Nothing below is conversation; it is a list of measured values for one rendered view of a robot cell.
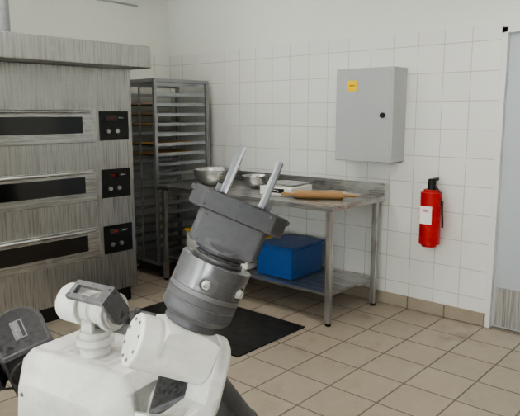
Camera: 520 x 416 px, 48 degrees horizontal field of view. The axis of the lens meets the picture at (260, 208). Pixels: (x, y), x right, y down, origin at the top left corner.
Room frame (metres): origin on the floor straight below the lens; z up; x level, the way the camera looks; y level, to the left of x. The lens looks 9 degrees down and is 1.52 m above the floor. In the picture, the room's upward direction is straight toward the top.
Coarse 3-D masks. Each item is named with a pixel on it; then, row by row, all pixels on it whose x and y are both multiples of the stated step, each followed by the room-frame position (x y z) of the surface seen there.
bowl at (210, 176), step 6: (198, 168) 5.33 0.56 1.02; (204, 168) 5.37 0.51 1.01; (210, 168) 5.40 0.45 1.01; (216, 168) 5.41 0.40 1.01; (222, 168) 5.40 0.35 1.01; (228, 168) 5.37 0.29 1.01; (198, 174) 5.09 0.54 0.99; (204, 174) 5.05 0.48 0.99; (210, 174) 5.04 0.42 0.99; (216, 174) 5.04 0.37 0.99; (222, 174) 5.06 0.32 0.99; (198, 180) 5.16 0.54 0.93; (204, 180) 5.09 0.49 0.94; (210, 180) 5.06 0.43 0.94; (216, 180) 5.07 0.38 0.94; (222, 180) 5.09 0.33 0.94
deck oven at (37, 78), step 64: (0, 64) 3.91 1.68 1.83; (64, 64) 4.22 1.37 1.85; (128, 64) 4.39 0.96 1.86; (0, 128) 3.85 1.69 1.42; (64, 128) 4.20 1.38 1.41; (128, 128) 4.64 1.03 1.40; (0, 192) 3.83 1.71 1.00; (64, 192) 4.18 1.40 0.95; (128, 192) 4.62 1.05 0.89; (0, 256) 3.81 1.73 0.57; (64, 256) 4.16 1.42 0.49; (128, 256) 4.61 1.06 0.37
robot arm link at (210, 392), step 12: (228, 348) 0.68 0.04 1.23; (216, 360) 0.67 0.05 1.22; (228, 360) 0.67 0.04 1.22; (216, 372) 0.66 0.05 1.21; (192, 384) 0.69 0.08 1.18; (204, 384) 0.66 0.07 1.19; (216, 384) 0.66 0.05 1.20; (192, 396) 0.68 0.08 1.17; (204, 396) 0.65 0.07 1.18; (216, 396) 0.65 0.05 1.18; (180, 408) 0.67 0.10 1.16; (192, 408) 0.65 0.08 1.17; (204, 408) 0.64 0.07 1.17; (216, 408) 0.65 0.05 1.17
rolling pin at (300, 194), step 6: (282, 192) 4.40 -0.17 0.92; (288, 192) 4.39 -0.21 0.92; (294, 192) 4.36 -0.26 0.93; (300, 192) 4.35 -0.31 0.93; (306, 192) 4.34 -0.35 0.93; (312, 192) 4.33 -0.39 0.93; (318, 192) 4.32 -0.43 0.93; (324, 192) 4.31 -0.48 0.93; (330, 192) 4.30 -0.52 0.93; (336, 192) 4.30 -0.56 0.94; (342, 192) 4.29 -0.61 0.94; (300, 198) 4.37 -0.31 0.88; (306, 198) 4.35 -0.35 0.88; (312, 198) 4.34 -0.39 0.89; (318, 198) 4.33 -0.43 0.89; (324, 198) 4.31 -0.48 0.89; (330, 198) 4.30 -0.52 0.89; (336, 198) 4.29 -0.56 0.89; (342, 198) 4.29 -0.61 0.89
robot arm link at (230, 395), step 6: (228, 384) 0.84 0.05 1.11; (228, 390) 0.83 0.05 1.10; (234, 390) 0.85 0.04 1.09; (222, 396) 0.81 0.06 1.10; (228, 396) 0.82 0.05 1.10; (234, 396) 0.84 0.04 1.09; (240, 396) 0.85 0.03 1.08; (222, 402) 0.81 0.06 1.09; (228, 402) 0.82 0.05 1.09; (234, 402) 0.83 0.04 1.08; (240, 402) 0.84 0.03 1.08; (222, 408) 0.81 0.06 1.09; (228, 408) 0.82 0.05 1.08; (234, 408) 0.82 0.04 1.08; (240, 408) 0.83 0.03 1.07; (246, 408) 0.85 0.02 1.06; (216, 414) 0.79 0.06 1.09; (222, 414) 0.80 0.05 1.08; (228, 414) 0.81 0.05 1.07; (234, 414) 0.82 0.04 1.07; (240, 414) 0.83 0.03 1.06; (246, 414) 0.84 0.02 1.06; (252, 414) 0.86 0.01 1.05
